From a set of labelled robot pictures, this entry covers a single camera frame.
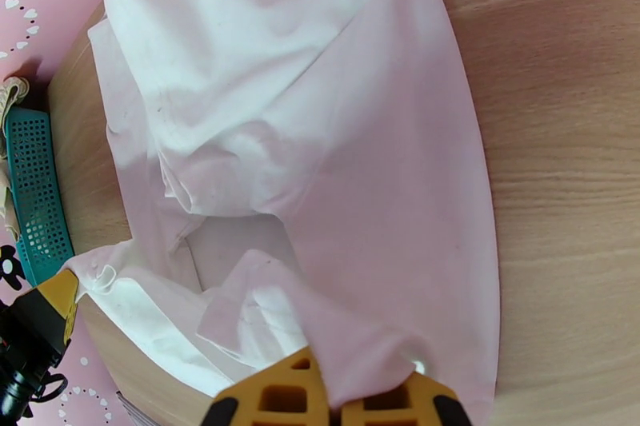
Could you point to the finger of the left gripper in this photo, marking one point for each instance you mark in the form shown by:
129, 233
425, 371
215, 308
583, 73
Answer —
67, 295

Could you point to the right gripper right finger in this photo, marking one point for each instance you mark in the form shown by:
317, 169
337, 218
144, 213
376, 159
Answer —
410, 407

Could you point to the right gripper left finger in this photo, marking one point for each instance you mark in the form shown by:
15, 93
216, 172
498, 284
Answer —
280, 399

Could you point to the beige elastic-waist shorts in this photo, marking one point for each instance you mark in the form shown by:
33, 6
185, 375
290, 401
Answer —
7, 105

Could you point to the pale pink T-shirt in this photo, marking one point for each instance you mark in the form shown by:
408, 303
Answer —
350, 140

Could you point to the teal plastic mesh basket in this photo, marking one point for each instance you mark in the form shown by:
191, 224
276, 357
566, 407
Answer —
37, 180

